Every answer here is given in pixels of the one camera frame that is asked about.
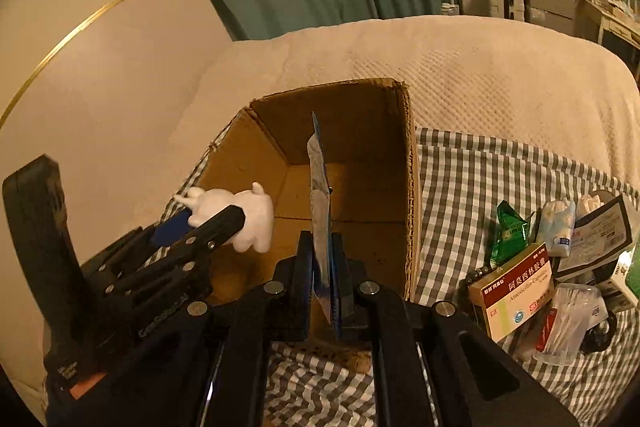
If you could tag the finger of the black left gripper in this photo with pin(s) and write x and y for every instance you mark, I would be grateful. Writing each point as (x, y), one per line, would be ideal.
(164, 234)
(133, 276)

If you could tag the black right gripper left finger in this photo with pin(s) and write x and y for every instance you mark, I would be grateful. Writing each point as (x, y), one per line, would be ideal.
(272, 312)

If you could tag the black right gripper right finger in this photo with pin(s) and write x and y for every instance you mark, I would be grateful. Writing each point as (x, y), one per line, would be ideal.
(364, 310)

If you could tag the white plush toy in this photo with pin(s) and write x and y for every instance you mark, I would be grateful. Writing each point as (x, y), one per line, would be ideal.
(250, 214)

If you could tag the blue white sachet packet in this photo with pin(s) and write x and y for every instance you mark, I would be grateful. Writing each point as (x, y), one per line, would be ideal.
(320, 210)

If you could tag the red yellow medicine box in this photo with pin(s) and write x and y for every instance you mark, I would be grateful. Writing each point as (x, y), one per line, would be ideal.
(512, 294)

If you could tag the clear cotton swab container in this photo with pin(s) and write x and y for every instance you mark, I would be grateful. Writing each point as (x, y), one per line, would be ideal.
(575, 308)

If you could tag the green foil snack packet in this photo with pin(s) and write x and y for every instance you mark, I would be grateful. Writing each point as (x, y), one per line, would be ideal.
(511, 235)

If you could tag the blue white tissue pack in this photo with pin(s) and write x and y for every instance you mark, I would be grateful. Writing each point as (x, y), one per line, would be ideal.
(555, 227)

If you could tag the green white carton box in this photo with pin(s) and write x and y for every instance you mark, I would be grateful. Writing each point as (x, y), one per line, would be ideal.
(620, 284)

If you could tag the brown cardboard box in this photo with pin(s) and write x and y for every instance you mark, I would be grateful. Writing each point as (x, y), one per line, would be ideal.
(367, 136)

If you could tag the cream quilted bed cover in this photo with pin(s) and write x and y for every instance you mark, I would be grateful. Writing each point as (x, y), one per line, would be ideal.
(469, 74)

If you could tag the wooden dressing table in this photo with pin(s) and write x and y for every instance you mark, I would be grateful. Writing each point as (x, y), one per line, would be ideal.
(598, 25)

